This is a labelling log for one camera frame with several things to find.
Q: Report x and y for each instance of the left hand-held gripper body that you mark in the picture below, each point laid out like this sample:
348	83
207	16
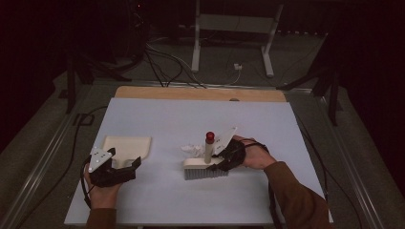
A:
108	176

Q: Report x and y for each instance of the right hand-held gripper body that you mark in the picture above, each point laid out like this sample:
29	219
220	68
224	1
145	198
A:
235	154

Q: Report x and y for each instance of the cream dustpan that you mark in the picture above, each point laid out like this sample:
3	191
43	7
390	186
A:
130	146

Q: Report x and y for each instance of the pile of white paper scraps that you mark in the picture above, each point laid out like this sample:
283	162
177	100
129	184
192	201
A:
194	149

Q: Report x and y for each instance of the person's right hand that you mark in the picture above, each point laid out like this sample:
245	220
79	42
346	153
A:
256	157

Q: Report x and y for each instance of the person's left hand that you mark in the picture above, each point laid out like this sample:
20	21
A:
103	197

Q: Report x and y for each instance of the pale blue table mat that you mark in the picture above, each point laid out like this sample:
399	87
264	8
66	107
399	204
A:
165	200

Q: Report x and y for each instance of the black tripod stand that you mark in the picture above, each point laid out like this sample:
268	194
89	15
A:
332	95
70	82

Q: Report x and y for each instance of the dark equipment tower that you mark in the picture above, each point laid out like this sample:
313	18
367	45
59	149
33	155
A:
137	28

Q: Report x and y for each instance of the white metal stand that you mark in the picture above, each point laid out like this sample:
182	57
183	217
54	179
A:
234	23

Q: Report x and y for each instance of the black rectangular bracket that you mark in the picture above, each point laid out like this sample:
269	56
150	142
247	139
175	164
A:
76	119

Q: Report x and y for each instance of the metal rail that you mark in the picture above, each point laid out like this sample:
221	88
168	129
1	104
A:
41	162
353	165

